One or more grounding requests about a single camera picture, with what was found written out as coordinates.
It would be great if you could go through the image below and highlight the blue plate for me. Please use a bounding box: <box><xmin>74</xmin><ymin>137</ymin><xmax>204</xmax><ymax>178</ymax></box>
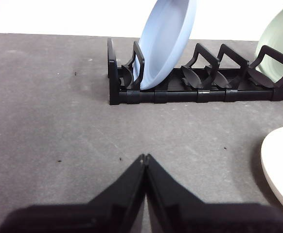
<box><xmin>138</xmin><ymin>0</ymin><xmax>197</xmax><ymax>91</ymax></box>

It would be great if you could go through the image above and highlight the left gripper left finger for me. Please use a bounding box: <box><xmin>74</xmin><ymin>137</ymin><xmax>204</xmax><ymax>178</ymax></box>
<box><xmin>0</xmin><ymin>154</ymin><xmax>146</xmax><ymax>233</ymax></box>

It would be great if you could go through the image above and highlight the green plate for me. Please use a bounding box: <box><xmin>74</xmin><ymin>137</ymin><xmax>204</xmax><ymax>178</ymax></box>
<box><xmin>255</xmin><ymin>0</ymin><xmax>283</xmax><ymax>90</ymax></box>

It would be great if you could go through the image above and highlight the pale yellow cream plate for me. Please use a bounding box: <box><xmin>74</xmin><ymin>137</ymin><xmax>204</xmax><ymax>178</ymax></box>
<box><xmin>260</xmin><ymin>125</ymin><xmax>283</xmax><ymax>221</ymax></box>

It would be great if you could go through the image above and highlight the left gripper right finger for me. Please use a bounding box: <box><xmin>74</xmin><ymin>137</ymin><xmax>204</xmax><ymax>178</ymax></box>
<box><xmin>145</xmin><ymin>153</ymin><xmax>283</xmax><ymax>233</ymax></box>

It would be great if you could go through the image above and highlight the black plastic plate rack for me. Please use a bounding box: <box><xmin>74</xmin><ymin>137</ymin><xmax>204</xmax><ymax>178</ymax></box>
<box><xmin>106</xmin><ymin>37</ymin><xmax>283</xmax><ymax>106</ymax></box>

